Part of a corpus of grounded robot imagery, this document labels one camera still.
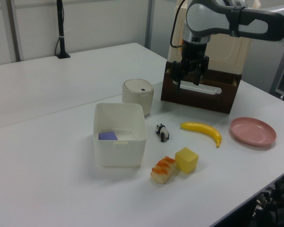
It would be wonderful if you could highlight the wooden drawer with white handle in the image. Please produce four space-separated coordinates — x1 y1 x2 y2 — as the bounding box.
160 61 240 115

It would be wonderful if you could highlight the orange croissant toy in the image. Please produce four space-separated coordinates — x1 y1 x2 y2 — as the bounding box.
150 156 177 185

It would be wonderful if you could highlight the black cable on robot arm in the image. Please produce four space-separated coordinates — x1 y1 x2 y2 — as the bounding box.
169 1 190 49

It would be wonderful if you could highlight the panda toy figure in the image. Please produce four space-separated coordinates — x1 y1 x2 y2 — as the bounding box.
155 122 170 143

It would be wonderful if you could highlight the white open plastic box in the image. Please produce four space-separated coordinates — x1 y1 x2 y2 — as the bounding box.
92 102 148 169

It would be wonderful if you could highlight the pink plastic plate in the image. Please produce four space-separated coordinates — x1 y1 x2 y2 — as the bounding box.
230 116 277 148

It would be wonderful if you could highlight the dark brown wooden cabinet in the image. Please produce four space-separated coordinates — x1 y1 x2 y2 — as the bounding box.
166 60 242 86

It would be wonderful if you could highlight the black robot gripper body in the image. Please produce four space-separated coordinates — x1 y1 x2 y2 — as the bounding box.
181 40 208 69

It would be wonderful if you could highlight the black pole stand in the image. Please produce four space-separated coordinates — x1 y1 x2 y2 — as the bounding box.
54 0 71 59

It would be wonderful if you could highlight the cream small trash can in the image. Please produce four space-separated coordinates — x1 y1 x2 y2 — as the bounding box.
122 78 156 117

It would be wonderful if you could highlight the black wire basket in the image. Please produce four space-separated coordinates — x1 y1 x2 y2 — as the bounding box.
252 165 284 227

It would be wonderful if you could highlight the yellow toy banana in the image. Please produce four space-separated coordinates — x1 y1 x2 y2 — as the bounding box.
179 121 222 148

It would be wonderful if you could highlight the purple cube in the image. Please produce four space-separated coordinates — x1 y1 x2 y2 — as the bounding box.
98 131 119 141

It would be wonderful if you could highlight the cream plastic storage box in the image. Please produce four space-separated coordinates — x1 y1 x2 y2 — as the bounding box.
167 0 262 75

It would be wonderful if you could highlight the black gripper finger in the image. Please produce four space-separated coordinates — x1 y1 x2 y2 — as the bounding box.
194 55 209 86
171 60 188 92

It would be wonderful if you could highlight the yellow cube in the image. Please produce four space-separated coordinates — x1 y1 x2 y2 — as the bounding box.
174 146 200 175

